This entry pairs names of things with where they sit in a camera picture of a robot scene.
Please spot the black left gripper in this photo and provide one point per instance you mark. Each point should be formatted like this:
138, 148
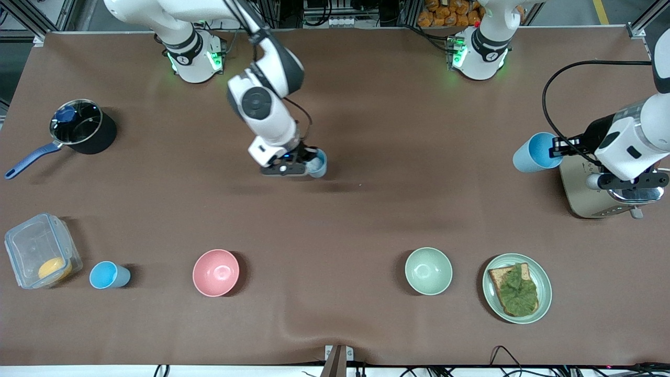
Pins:
593, 134

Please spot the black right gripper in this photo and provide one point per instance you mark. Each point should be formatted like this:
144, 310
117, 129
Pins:
300, 153

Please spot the white wad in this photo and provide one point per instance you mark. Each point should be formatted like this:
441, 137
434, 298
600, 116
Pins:
315, 166

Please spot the blue plastic cup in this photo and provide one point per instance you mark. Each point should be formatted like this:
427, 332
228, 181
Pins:
526, 157
104, 275
321, 169

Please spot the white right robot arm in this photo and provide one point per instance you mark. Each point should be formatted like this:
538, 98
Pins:
267, 112

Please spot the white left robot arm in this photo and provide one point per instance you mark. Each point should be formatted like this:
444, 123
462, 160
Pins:
638, 136

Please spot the beige chrome toaster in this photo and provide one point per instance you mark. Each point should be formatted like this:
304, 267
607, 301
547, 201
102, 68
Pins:
581, 193

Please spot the brown table cloth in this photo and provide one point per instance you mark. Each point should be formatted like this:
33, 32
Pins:
335, 225

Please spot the small white socket box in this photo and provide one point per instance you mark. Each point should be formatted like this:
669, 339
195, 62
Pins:
340, 22

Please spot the light green plate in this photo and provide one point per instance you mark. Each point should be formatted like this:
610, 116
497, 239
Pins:
545, 288

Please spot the toast bread slice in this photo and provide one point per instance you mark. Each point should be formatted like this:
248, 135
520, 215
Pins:
496, 276

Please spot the pink bowl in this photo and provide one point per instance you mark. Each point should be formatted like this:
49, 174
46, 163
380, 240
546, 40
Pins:
214, 272

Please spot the green lettuce leaf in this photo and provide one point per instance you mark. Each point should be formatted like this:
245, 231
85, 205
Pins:
518, 293

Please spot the light green bowl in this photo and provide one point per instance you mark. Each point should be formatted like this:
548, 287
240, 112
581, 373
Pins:
428, 270

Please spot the bag of orange buns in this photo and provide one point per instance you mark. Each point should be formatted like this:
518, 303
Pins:
445, 15

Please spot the grey metal table clamp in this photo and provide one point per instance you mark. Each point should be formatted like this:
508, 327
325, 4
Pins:
335, 361

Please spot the glass lid with blue knob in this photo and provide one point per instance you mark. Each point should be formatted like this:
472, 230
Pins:
84, 123

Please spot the yellow round sponge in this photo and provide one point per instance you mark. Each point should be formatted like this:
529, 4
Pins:
52, 269

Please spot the clear blue-rimmed food container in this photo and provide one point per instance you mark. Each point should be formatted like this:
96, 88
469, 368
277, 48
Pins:
31, 246

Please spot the aluminium frame profile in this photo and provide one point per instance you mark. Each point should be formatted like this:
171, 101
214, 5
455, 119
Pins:
39, 21
643, 23

